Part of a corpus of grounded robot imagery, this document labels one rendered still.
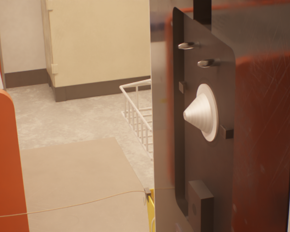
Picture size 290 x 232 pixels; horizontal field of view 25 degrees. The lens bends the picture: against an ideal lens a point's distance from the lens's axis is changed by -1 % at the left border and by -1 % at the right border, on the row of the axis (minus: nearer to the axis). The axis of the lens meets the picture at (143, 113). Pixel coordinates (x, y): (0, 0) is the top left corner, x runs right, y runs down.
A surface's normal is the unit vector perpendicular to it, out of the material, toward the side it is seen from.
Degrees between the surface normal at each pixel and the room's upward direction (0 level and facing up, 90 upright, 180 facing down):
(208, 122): 94
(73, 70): 90
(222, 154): 90
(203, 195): 0
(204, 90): 90
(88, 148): 0
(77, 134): 0
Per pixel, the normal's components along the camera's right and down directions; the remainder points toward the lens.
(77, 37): 0.26, 0.37
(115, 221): -0.03, -0.92
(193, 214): -0.96, 0.14
